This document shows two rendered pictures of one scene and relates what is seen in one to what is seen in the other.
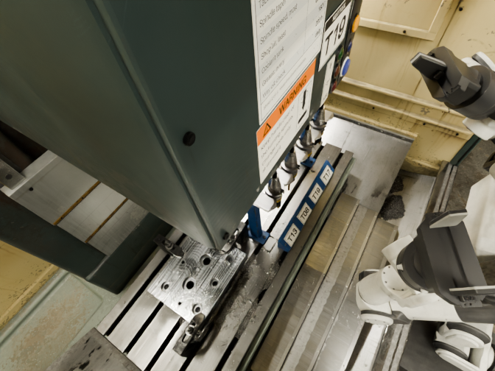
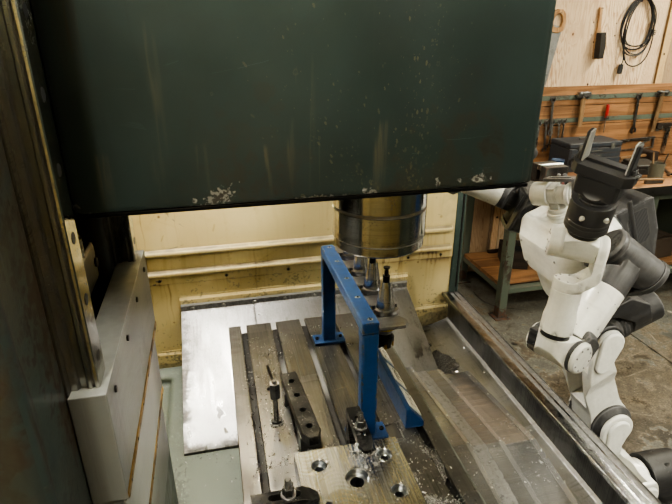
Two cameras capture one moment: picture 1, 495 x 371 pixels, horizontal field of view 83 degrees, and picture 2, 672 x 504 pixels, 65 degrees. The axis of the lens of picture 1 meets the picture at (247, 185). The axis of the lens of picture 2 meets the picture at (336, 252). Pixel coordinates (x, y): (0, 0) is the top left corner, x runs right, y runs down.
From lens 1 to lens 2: 0.88 m
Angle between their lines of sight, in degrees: 50
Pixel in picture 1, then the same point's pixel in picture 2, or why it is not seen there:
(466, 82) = not seen: hidden behind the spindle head
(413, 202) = (452, 347)
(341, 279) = (487, 438)
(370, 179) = (399, 341)
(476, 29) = not seen: hidden behind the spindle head
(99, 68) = not seen: outside the picture
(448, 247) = (599, 165)
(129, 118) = (544, 12)
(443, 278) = (616, 173)
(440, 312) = (608, 299)
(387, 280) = (567, 281)
